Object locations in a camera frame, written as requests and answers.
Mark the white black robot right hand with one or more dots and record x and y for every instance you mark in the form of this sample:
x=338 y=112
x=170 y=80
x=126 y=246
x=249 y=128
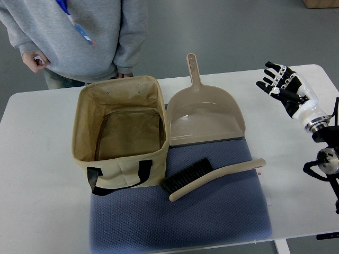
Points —
x=295 y=94

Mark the person's bare hand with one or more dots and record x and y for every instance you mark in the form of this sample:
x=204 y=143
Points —
x=35 y=60

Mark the beige hand broom black bristles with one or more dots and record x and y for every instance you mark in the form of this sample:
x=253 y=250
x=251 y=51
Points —
x=200 y=173

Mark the black silver robot right arm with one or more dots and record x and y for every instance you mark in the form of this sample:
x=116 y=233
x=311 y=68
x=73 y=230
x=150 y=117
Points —
x=325 y=167

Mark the person in grey hoodie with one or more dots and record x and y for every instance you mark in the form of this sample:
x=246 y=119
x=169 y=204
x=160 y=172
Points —
x=119 y=29

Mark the cardboard box corner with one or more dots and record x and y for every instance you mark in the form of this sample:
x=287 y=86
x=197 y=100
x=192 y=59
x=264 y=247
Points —
x=313 y=4

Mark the beige plastic dustpan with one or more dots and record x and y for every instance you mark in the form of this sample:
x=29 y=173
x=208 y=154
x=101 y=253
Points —
x=203 y=113

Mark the black table control panel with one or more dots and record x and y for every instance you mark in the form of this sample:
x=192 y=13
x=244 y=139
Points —
x=326 y=236

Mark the white table leg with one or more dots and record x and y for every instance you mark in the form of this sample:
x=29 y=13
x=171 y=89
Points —
x=281 y=246

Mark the blue lanyard badge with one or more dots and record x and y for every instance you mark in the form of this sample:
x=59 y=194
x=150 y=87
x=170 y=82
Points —
x=64 y=6

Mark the yellow fabric bag black handles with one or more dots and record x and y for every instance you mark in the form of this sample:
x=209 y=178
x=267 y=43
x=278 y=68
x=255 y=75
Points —
x=120 y=135

